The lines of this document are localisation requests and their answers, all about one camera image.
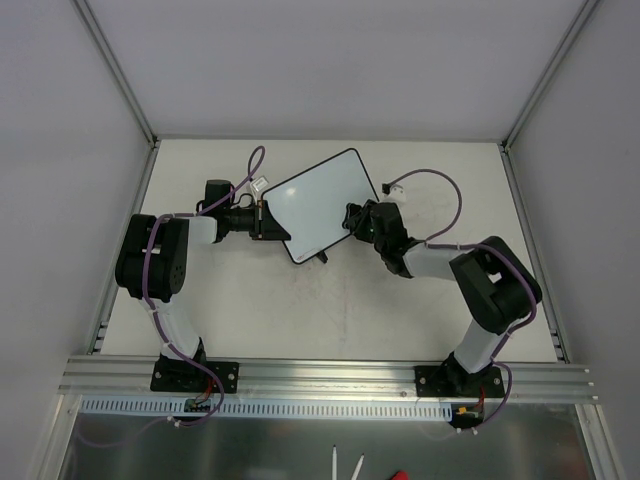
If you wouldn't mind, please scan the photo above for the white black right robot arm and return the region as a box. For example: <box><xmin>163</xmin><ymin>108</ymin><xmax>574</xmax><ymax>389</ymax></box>
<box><xmin>343</xmin><ymin>200</ymin><xmax>542</xmax><ymax>396</ymax></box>

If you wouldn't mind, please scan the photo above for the aluminium frame post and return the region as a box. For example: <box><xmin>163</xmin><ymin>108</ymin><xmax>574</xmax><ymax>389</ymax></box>
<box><xmin>71</xmin><ymin>0</ymin><xmax>158</xmax><ymax>147</ymax></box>
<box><xmin>501</xmin><ymin>0</ymin><xmax>602</xmax><ymax>152</ymax></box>

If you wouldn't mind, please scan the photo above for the black blue whiteboard eraser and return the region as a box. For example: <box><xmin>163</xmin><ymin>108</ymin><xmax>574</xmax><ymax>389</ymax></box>
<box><xmin>342</xmin><ymin>203</ymin><xmax>362</xmax><ymax>232</ymax></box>

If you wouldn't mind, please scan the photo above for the right aluminium frame post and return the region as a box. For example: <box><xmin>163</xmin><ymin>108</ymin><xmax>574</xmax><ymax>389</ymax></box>
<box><xmin>501</xmin><ymin>0</ymin><xmax>602</xmax><ymax>152</ymax></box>

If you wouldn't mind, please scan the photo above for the white stick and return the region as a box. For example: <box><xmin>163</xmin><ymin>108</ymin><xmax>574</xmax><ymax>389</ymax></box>
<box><xmin>331</xmin><ymin>444</ymin><xmax>338</xmax><ymax>480</ymax></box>
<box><xmin>350</xmin><ymin>454</ymin><xmax>365</xmax><ymax>480</ymax></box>

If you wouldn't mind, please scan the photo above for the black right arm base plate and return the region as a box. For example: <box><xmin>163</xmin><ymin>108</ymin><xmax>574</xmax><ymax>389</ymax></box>
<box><xmin>414</xmin><ymin>365</ymin><xmax>506</xmax><ymax>399</ymax></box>

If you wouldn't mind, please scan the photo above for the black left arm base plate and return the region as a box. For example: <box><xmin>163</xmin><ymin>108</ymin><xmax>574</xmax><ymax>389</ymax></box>
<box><xmin>150</xmin><ymin>356</ymin><xmax>240</xmax><ymax>394</ymax></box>

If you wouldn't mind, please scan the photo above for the white slotted cable duct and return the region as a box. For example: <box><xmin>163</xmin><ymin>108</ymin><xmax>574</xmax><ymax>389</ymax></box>
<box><xmin>79</xmin><ymin>395</ymin><xmax>453</xmax><ymax>422</ymax></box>

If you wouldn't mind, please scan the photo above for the aluminium mounting rail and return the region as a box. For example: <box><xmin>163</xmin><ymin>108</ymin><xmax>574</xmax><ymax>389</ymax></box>
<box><xmin>58</xmin><ymin>355</ymin><xmax>600</xmax><ymax>404</ymax></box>

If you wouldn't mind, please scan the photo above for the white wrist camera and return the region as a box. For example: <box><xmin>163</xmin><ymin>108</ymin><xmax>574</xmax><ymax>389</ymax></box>
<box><xmin>382</xmin><ymin>183</ymin><xmax>407</xmax><ymax>206</ymax></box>
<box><xmin>249</xmin><ymin>176</ymin><xmax>269</xmax><ymax>198</ymax></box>

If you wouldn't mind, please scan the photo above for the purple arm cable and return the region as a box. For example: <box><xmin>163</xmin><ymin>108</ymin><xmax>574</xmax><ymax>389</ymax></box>
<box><xmin>74</xmin><ymin>144</ymin><xmax>267</xmax><ymax>448</ymax></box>
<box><xmin>381</xmin><ymin>168</ymin><xmax>541</xmax><ymax>435</ymax></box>

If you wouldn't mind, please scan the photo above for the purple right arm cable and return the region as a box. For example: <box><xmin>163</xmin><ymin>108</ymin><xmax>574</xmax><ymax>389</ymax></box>
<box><xmin>381</xmin><ymin>168</ymin><xmax>541</xmax><ymax>435</ymax></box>

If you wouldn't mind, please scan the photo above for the left aluminium frame post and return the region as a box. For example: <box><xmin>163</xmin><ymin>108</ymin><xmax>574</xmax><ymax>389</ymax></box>
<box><xmin>71</xmin><ymin>0</ymin><xmax>158</xmax><ymax>147</ymax></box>

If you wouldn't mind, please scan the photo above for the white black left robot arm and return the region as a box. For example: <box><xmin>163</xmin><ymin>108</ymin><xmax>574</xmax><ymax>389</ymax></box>
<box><xmin>115</xmin><ymin>176</ymin><xmax>291</xmax><ymax>390</ymax></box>

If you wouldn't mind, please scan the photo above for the white stick right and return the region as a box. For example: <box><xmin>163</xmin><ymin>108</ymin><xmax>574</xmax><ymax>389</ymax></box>
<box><xmin>350</xmin><ymin>454</ymin><xmax>365</xmax><ymax>480</ymax></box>

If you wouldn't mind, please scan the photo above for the white stick left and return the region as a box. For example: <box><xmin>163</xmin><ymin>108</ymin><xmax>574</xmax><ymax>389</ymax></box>
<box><xmin>331</xmin><ymin>444</ymin><xmax>338</xmax><ymax>480</ymax></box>

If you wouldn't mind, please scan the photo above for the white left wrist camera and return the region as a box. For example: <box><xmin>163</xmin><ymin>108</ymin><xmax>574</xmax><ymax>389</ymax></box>
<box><xmin>249</xmin><ymin>176</ymin><xmax>269</xmax><ymax>198</ymax></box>

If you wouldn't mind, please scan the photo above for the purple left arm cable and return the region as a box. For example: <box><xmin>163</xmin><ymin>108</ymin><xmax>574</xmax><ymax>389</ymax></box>
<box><xmin>74</xmin><ymin>144</ymin><xmax>267</xmax><ymax>448</ymax></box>

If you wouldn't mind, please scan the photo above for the small black-framed whiteboard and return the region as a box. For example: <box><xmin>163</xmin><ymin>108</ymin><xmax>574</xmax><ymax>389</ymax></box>
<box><xmin>262</xmin><ymin>148</ymin><xmax>379</xmax><ymax>265</ymax></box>

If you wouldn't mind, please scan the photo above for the red object at bottom edge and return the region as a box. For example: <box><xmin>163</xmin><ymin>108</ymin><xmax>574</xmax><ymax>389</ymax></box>
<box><xmin>389</xmin><ymin>470</ymin><xmax>409</xmax><ymax>480</ymax></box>

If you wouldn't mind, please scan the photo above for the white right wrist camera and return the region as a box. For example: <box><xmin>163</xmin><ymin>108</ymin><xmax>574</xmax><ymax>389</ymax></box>
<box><xmin>382</xmin><ymin>183</ymin><xmax>407</xmax><ymax>206</ymax></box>

